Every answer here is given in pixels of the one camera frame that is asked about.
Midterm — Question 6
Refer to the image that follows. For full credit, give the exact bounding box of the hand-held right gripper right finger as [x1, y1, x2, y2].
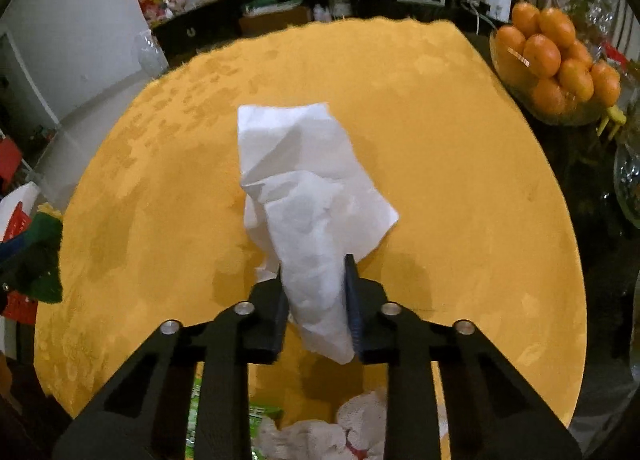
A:
[344, 253, 583, 460]

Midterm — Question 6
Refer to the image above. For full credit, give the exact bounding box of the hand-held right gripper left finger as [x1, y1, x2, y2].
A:
[52, 277, 290, 460]

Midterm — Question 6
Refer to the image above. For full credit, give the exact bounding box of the dark green packet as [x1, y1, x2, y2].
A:
[0, 211, 64, 304]

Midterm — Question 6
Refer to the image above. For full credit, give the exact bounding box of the green snack packet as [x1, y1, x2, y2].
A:
[185, 375, 283, 460]

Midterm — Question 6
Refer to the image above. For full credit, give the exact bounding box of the large white tissue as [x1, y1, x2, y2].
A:
[236, 101, 400, 365]

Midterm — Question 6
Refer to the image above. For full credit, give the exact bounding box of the red chair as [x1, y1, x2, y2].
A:
[0, 136, 23, 181]

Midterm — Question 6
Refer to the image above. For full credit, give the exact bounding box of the yellow tablecloth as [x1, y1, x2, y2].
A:
[34, 16, 587, 460]

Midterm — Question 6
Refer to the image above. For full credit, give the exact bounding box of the clear plastic water jug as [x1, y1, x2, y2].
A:
[131, 30, 168, 78]

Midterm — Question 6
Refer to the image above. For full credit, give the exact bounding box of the black television cabinet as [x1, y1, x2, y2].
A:
[150, 0, 501, 71]

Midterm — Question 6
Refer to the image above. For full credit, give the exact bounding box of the brown cabinet drawer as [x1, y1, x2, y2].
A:
[239, 5, 311, 36]

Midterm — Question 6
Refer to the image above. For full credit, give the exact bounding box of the clear glass bowl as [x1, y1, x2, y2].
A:
[614, 140, 640, 228]

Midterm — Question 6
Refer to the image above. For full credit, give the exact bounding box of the pile of oranges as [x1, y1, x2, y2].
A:
[495, 0, 622, 116]

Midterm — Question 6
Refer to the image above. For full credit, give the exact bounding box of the white cable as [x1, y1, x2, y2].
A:
[465, 0, 501, 34]

